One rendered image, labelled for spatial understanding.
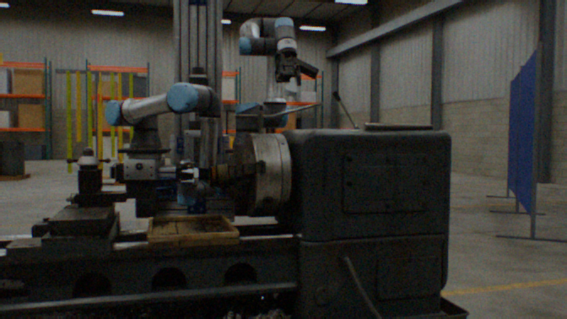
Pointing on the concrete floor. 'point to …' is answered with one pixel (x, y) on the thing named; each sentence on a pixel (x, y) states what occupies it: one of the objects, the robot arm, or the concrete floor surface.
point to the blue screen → (525, 143)
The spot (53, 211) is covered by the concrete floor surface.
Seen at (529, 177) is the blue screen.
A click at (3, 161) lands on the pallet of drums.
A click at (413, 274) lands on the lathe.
